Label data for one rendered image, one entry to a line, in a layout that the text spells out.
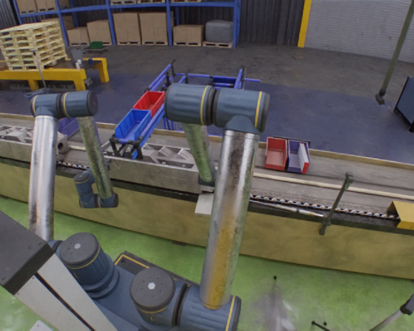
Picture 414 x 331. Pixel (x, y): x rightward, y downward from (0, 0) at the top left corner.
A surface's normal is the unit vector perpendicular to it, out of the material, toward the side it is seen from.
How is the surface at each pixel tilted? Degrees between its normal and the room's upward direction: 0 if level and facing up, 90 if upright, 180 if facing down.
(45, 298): 90
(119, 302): 0
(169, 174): 80
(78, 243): 0
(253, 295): 0
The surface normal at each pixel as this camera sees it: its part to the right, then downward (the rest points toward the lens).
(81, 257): 0.06, -0.73
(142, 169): -0.23, 0.46
